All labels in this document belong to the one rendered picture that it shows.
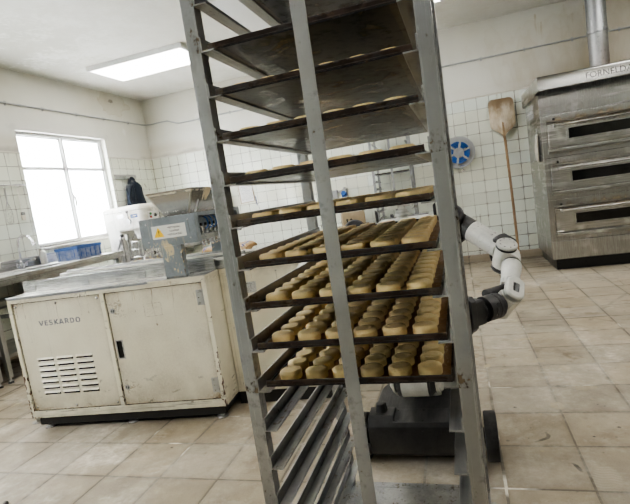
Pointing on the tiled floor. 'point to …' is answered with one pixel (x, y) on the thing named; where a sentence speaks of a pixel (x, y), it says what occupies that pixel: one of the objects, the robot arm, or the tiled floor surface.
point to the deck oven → (592, 163)
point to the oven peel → (501, 122)
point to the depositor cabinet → (126, 350)
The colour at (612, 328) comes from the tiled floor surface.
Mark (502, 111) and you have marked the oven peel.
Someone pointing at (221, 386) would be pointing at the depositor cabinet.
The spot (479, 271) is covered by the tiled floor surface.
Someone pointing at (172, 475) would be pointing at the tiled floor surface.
